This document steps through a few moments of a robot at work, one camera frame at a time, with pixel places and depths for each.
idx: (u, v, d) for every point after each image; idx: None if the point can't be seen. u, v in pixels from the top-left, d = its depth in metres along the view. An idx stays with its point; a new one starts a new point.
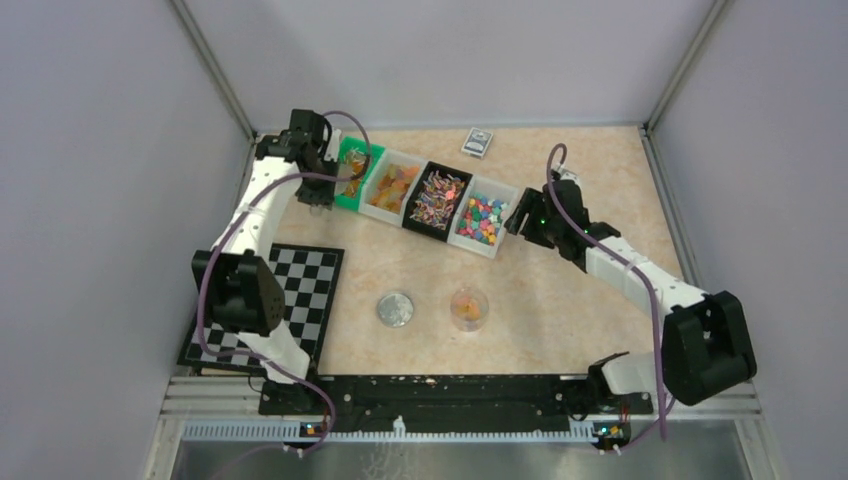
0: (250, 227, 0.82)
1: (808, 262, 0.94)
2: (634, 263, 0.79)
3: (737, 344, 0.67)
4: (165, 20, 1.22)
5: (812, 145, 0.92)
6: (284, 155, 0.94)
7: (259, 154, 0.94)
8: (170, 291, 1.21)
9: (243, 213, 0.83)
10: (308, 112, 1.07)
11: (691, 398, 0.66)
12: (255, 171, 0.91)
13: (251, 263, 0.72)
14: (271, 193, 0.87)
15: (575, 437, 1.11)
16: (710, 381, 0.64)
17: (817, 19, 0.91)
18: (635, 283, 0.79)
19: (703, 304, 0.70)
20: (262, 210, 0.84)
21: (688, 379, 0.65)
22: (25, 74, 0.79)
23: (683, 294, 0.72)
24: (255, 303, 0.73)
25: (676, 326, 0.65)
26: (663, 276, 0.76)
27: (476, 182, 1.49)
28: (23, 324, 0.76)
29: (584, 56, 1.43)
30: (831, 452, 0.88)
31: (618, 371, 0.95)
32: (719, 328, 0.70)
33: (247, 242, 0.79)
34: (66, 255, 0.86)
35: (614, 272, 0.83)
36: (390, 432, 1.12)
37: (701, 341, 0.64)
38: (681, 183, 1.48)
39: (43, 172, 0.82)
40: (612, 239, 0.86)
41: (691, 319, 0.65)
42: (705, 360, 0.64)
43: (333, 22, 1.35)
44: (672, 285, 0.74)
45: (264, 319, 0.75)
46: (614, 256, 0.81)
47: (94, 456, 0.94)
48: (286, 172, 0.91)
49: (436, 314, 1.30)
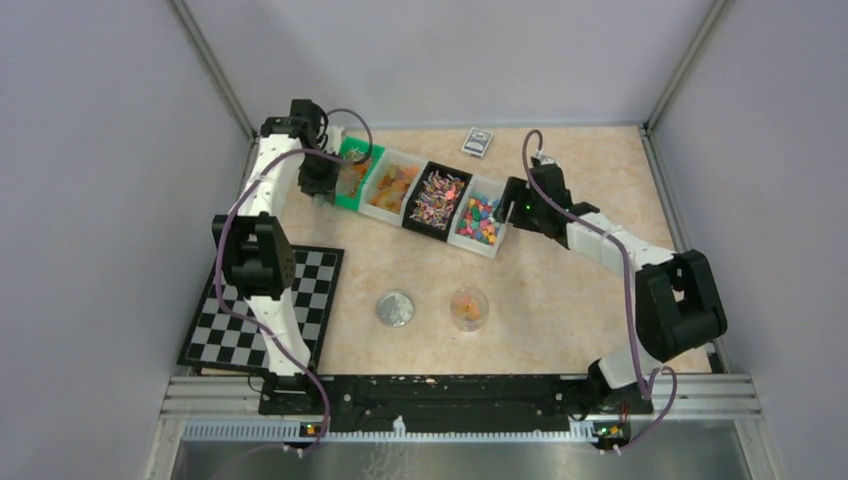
0: (263, 194, 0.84)
1: (807, 262, 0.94)
2: (610, 232, 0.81)
3: (706, 298, 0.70)
4: (165, 21, 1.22)
5: (812, 145, 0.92)
6: (288, 132, 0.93)
7: (263, 132, 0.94)
8: (170, 291, 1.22)
9: (256, 181, 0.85)
10: (307, 102, 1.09)
11: (665, 352, 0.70)
12: (262, 147, 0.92)
13: (267, 223, 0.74)
14: (281, 163, 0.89)
15: (574, 436, 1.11)
16: (681, 333, 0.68)
17: (817, 19, 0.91)
18: (609, 249, 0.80)
19: (671, 263, 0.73)
20: (272, 179, 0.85)
21: (660, 332, 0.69)
22: (26, 74, 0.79)
23: (654, 255, 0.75)
24: (274, 261, 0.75)
25: (645, 281, 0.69)
26: (634, 242, 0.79)
27: (476, 182, 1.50)
28: (23, 325, 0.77)
29: (584, 56, 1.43)
30: (831, 452, 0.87)
31: (615, 368, 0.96)
32: (689, 286, 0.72)
33: (262, 207, 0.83)
34: (66, 257, 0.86)
35: (592, 243, 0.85)
36: (390, 432, 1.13)
37: (669, 295, 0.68)
38: (681, 183, 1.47)
39: (44, 174, 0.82)
40: (591, 215, 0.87)
41: (660, 275, 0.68)
42: (675, 314, 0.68)
43: (333, 22, 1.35)
44: (644, 248, 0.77)
45: (281, 279, 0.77)
46: (592, 226, 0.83)
47: (95, 455, 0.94)
48: (292, 146, 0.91)
49: (435, 315, 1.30)
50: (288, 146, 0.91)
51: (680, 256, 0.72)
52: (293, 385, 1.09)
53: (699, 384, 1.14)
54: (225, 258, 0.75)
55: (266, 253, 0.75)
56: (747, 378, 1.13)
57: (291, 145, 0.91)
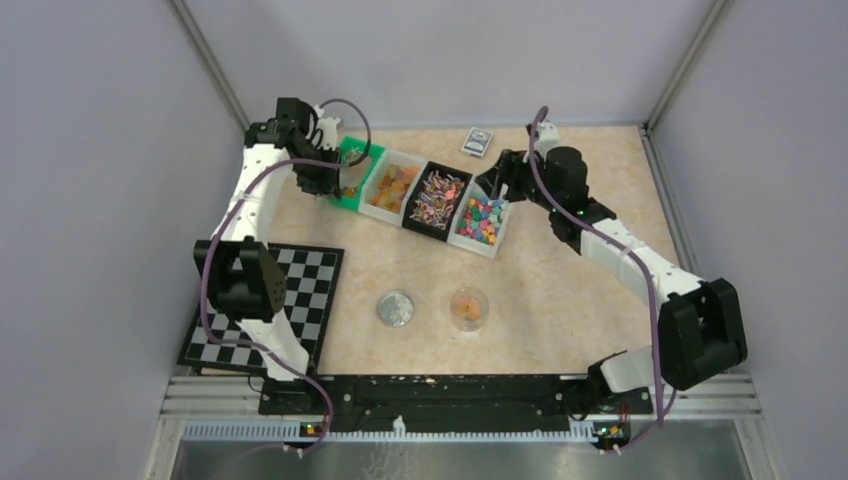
0: (248, 215, 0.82)
1: (807, 262, 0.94)
2: (631, 248, 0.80)
3: (730, 331, 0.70)
4: (165, 20, 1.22)
5: (812, 145, 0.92)
6: (274, 141, 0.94)
7: (247, 142, 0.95)
8: (170, 291, 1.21)
9: (239, 201, 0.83)
10: (293, 100, 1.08)
11: (683, 382, 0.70)
12: (245, 159, 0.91)
13: (253, 248, 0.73)
14: (264, 181, 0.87)
15: (575, 436, 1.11)
16: (700, 367, 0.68)
17: (817, 19, 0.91)
18: (629, 266, 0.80)
19: (698, 292, 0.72)
20: (257, 197, 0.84)
21: (681, 363, 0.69)
22: (26, 72, 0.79)
23: (679, 282, 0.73)
24: (260, 287, 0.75)
25: (672, 313, 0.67)
26: (659, 262, 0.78)
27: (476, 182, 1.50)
28: (22, 324, 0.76)
29: (584, 56, 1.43)
30: (831, 452, 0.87)
31: (617, 369, 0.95)
32: (712, 314, 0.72)
33: (245, 229, 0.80)
34: (65, 256, 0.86)
35: (611, 257, 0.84)
36: (390, 432, 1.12)
37: (697, 330, 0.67)
38: (681, 183, 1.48)
39: (43, 173, 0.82)
40: (607, 222, 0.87)
41: (688, 308, 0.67)
42: (698, 347, 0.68)
43: (333, 22, 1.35)
44: (668, 272, 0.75)
45: (269, 303, 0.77)
46: (612, 240, 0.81)
47: (94, 456, 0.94)
48: (277, 158, 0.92)
49: (435, 315, 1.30)
50: (274, 157, 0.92)
51: (707, 285, 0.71)
52: (294, 386, 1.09)
53: (698, 384, 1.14)
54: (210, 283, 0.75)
55: (252, 279, 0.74)
56: (747, 378, 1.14)
57: (277, 157, 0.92)
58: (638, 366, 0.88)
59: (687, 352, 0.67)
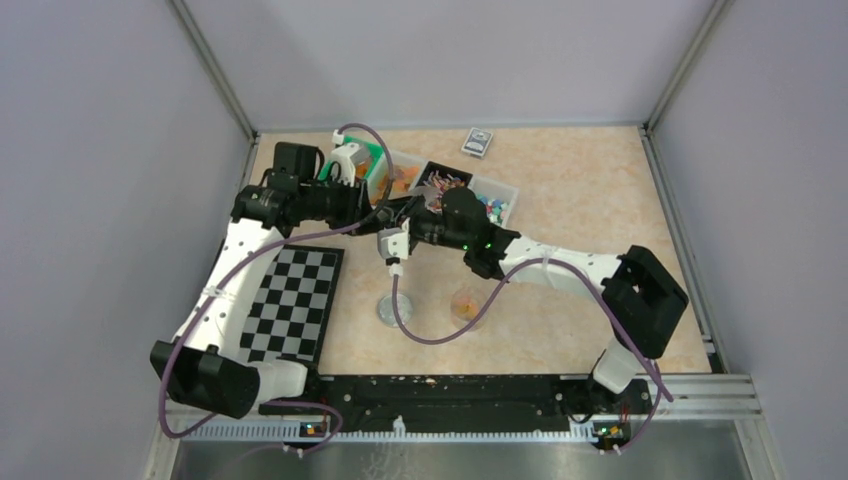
0: (217, 315, 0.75)
1: (808, 262, 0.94)
2: (548, 256, 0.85)
3: (663, 283, 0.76)
4: (164, 20, 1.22)
5: (813, 146, 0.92)
6: (264, 217, 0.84)
7: (234, 216, 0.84)
8: (171, 293, 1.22)
9: (210, 297, 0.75)
10: (293, 149, 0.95)
11: (657, 351, 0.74)
12: (229, 238, 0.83)
13: (213, 363, 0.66)
14: (242, 271, 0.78)
15: (574, 436, 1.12)
16: (662, 330, 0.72)
17: (815, 20, 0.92)
18: (557, 273, 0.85)
19: (622, 266, 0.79)
20: (230, 294, 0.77)
21: (646, 336, 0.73)
22: (26, 72, 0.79)
23: (601, 265, 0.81)
24: (220, 397, 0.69)
25: (614, 299, 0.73)
26: (578, 256, 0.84)
27: (476, 183, 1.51)
28: (22, 323, 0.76)
29: (583, 57, 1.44)
30: (831, 451, 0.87)
31: (608, 373, 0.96)
32: (644, 280, 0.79)
33: (209, 335, 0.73)
34: (66, 257, 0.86)
35: (536, 272, 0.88)
36: (390, 432, 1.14)
37: (640, 301, 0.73)
38: (681, 183, 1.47)
39: (45, 172, 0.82)
40: (516, 242, 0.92)
41: (625, 288, 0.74)
42: (650, 314, 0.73)
43: (333, 23, 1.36)
44: (591, 262, 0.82)
45: (230, 409, 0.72)
46: (529, 258, 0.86)
47: (94, 456, 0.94)
48: (263, 242, 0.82)
49: (435, 314, 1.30)
50: (259, 240, 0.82)
51: (627, 256, 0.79)
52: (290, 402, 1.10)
53: (698, 384, 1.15)
54: (169, 385, 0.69)
55: (211, 389, 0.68)
56: (747, 378, 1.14)
57: (262, 242, 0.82)
58: (628, 361, 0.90)
59: (643, 322, 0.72)
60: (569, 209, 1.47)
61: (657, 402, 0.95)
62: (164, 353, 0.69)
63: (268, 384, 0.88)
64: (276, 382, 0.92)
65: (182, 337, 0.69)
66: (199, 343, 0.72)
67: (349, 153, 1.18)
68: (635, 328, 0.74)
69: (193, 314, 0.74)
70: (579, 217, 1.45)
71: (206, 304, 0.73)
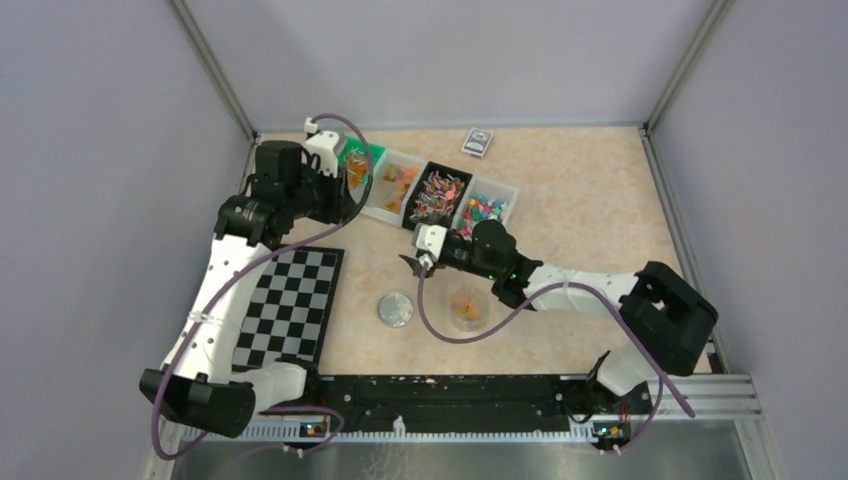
0: (205, 341, 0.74)
1: (808, 261, 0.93)
2: (568, 280, 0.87)
3: (686, 298, 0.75)
4: (164, 19, 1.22)
5: (813, 145, 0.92)
6: (248, 234, 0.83)
7: (217, 232, 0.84)
8: (170, 294, 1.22)
9: (197, 322, 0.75)
10: (274, 154, 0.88)
11: (687, 367, 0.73)
12: (213, 258, 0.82)
13: (204, 389, 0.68)
14: (228, 293, 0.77)
15: (575, 437, 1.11)
16: (690, 344, 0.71)
17: (814, 21, 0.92)
18: (577, 295, 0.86)
19: (641, 282, 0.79)
20: (218, 318, 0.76)
21: (668, 349, 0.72)
22: (24, 70, 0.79)
23: (618, 283, 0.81)
24: (211, 423, 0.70)
25: (632, 316, 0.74)
26: (597, 277, 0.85)
27: (477, 183, 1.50)
28: (22, 321, 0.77)
29: (582, 58, 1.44)
30: (831, 451, 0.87)
31: (614, 376, 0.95)
32: (666, 295, 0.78)
33: (198, 362, 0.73)
34: (65, 256, 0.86)
35: (558, 296, 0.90)
36: (390, 432, 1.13)
37: (659, 314, 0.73)
38: (681, 183, 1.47)
39: (44, 173, 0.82)
40: (539, 270, 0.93)
41: (640, 302, 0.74)
42: (673, 328, 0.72)
43: (333, 22, 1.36)
44: (609, 281, 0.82)
45: (224, 432, 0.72)
46: (550, 283, 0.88)
47: (93, 456, 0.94)
48: (249, 260, 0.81)
49: (436, 315, 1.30)
50: (245, 258, 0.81)
51: (644, 272, 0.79)
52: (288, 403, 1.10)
53: (698, 384, 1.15)
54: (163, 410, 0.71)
55: (203, 416, 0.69)
56: (747, 378, 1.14)
57: (248, 259, 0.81)
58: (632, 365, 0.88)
59: (662, 335, 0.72)
60: (569, 210, 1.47)
61: (657, 404, 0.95)
62: (154, 381, 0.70)
63: (265, 394, 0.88)
64: (273, 390, 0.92)
65: (169, 367, 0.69)
66: (189, 371, 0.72)
67: (332, 141, 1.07)
68: (654, 341, 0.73)
69: (182, 340, 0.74)
70: (579, 217, 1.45)
71: (192, 330, 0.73)
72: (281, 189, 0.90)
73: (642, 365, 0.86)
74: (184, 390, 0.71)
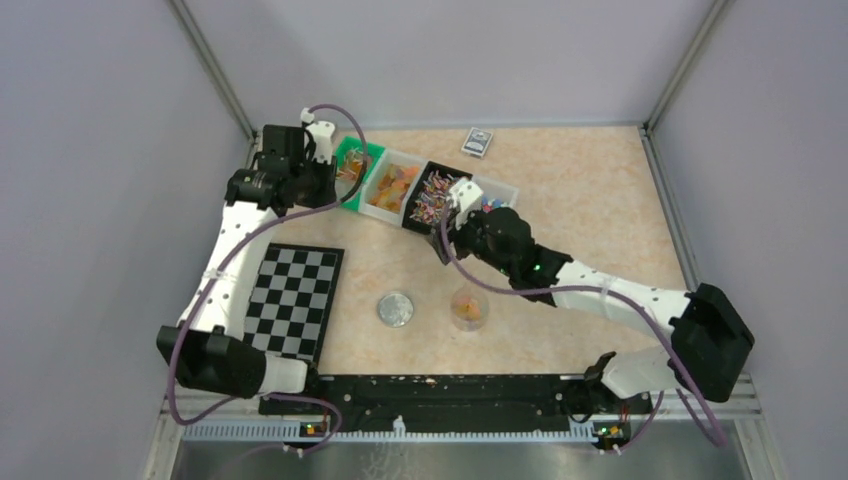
0: (220, 297, 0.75)
1: (808, 261, 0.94)
2: (607, 286, 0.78)
3: (733, 325, 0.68)
4: (164, 19, 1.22)
5: (813, 145, 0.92)
6: (259, 200, 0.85)
7: (227, 200, 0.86)
8: (170, 293, 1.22)
9: (212, 279, 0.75)
10: (280, 131, 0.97)
11: (721, 396, 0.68)
12: (225, 222, 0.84)
13: (221, 342, 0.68)
14: (241, 252, 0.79)
15: (575, 437, 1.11)
16: (733, 376, 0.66)
17: (814, 22, 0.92)
18: (616, 305, 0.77)
19: (689, 304, 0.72)
20: (231, 275, 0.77)
21: (714, 380, 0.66)
22: (24, 69, 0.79)
23: (665, 302, 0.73)
24: (229, 377, 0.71)
25: (685, 342, 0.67)
26: (640, 289, 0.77)
27: (477, 182, 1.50)
28: (23, 321, 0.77)
29: (583, 57, 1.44)
30: (831, 451, 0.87)
31: (620, 378, 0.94)
32: (711, 319, 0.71)
33: (214, 316, 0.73)
34: (65, 256, 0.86)
35: (589, 300, 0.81)
36: (390, 432, 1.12)
37: (710, 343, 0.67)
38: (681, 183, 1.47)
39: (44, 173, 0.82)
40: (569, 267, 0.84)
41: (693, 329, 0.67)
42: (721, 358, 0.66)
43: (334, 22, 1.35)
44: (654, 296, 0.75)
45: (238, 389, 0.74)
46: (586, 286, 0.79)
47: (94, 456, 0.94)
48: (260, 222, 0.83)
49: (436, 315, 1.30)
50: (256, 222, 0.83)
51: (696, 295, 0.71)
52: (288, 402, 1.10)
53: None
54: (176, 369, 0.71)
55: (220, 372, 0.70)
56: (747, 378, 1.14)
57: (259, 223, 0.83)
58: (639, 369, 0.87)
59: (713, 367, 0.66)
60: (569, 210, 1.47)
61: (658, 404, 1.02)
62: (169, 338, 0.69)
63: (272, 372, 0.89)
64: (278, 372, 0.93)
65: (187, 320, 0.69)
66: (204, 326, 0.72)
67: (329, 131, 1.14)
68: (701, 369, 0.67)
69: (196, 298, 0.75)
70: (579, 217, 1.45)
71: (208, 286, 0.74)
72: (289, 164, 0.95)
73: (645, 365, 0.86)
74: (199, 345, 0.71)
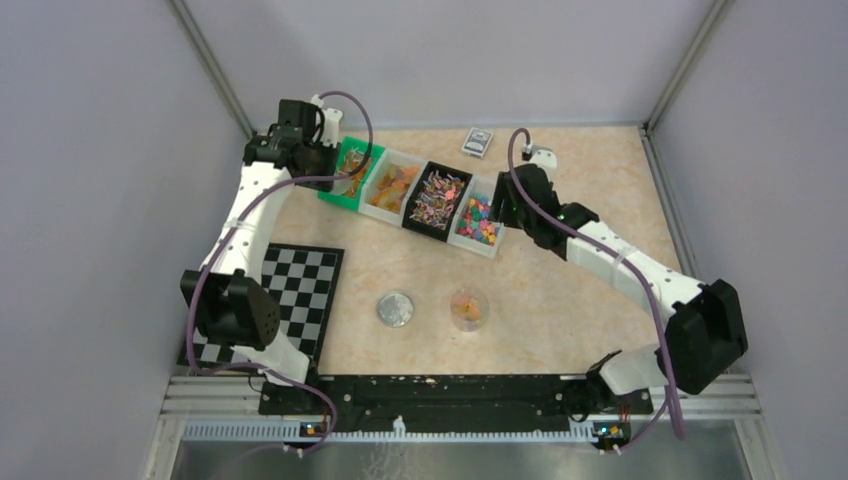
0: (240, 244, 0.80)
1: (808, 261, 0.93)
2: (625, 255, 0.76)
3: (734, 329, 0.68)
4: (164, 20, 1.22)
5: (812, 145, 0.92)
6: (274, 160, 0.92)
7: (246, 161, 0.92)
8: (170, 293, 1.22)
9: (233, 228, 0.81)
10: (296, 104, 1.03)
11: (693, 386, 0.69)
12: (243, 180, 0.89)
13: (241, 284, 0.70)
14: (260, 206, 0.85)
15: (575, 437, 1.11)
16: (711, 370, 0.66)
17: (815, 22, 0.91)
18: (625, 276, 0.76)
19: (699, 297, 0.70)
20: (250, 225, 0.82)
21: (695, 371, 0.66)
22: (23, 70, 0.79)
23: (679, 287, 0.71)
24: (249, 322, 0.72)
25: (680, 327, 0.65)
26: (655, 268, 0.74)
27: (477, 182, 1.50)
28: (23, 322, 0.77)
29: (583, 57, 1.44)
30: (831, 451, 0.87)
31: (618, 374, 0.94)
32: (715, 316, 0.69)
33: (234, 261, 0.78)
34: (65, 257, 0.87)
35: (602, 264, 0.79)
36: (390, 432, 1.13)
37: (705, 336, 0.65)
38: (681, 183, 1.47)
39: (44, 174, 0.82)
40: (593, 226, 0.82)
41: (694, 317, 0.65)
42: (707, 352, 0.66)
43: (334, 22, 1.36)
44: (667, 278, 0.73)
45: (258, 338, 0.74)
46: (604, 249, 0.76)
47: (95, 456, 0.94)
48: (277, 180, 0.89)
49: (435, 315, 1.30)
50: (273, 179, 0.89)
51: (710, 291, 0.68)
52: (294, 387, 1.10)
53: None
54: (198, 313, 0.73)
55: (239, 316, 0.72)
56: (747, 378, 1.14)
57: (275, 180, 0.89)
58: (637, 366, 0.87)
59: (697, 357, 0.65)
60: None
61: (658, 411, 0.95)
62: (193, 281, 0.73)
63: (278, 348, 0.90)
64: (283, 354, 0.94)
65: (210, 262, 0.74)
66: (226, 269, 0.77)
67: (338, 117, 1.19)
68: (685, 356, 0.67)
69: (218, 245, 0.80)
70: None
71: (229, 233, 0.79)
72: (303, 132, 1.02)
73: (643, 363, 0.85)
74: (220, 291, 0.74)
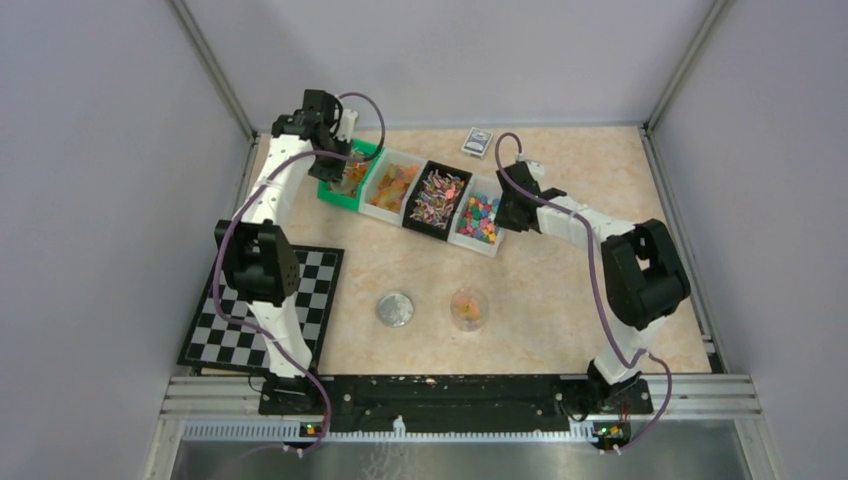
0: (269, 199, 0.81)
1: (807, 263, 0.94)
2: (577, 211, 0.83)
3: (667, 263, 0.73)
4: (164, 20, 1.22)
5: (812, 146, 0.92)
6: (299, 133, 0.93)
7: (273, 133, 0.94)
8: (169, 293, 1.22)
9: (262, 186, 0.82)
10: (320, 93, 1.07)
11: (635, 318, 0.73)
12: (272, 148, 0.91)
13: (271, 231, 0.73)
14: (287, 169, 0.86)
15: (574, 436, 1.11)
16: (647, 299, 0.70)
17: (815, 22, 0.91)
18: (579, 228, 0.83)
19: (634, 233, 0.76)
20: (279, 183, 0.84)
21: (629, 300, 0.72)
22: (23, 72, 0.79)
23: (618, 228, 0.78)
24: (274, 270, 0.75)
25: (610, 252, 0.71)
26: (600, 217, 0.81)
27: (476, 181, 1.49)
28: (22, 324, 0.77)
29: (583, 57, 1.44)
30: (831, 452, 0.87)
31: (606, 357, 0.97)
32: (653, 254, 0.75)
33: (265, 214, 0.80)
34: (64, 259, 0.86)
35: (560, 223, 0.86)
36: (390, 432, 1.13)
37: (633, 261, 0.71)
38: (681, 183, 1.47)
39: (44, 176, 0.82)
40: (560, 197, 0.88)
41: (620, 243, 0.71)
42: (640, 281, 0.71)
43: (334, 23, 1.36)
44: (609, 222, 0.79)
45: (281, 287, 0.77)
46: (556, 207, 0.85)
47: (95, 456, 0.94)
48: (302, 149, 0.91)
49: (435, 315, 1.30)
50: (298, 147, 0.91)
51: (641, 226, 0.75)
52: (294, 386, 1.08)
53: (698, 385, 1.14)
54: (227, 263, 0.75)
55: (266, 265, 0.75)
56: (747, 378, 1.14)
57: (301, 148, 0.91)
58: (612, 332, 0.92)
59: (626, 282, 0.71)
60: None
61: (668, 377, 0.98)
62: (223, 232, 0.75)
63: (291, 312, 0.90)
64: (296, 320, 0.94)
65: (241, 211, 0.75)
66: (257, 219, 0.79)
67: (354, 116, 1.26)
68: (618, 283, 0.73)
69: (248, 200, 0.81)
70: None
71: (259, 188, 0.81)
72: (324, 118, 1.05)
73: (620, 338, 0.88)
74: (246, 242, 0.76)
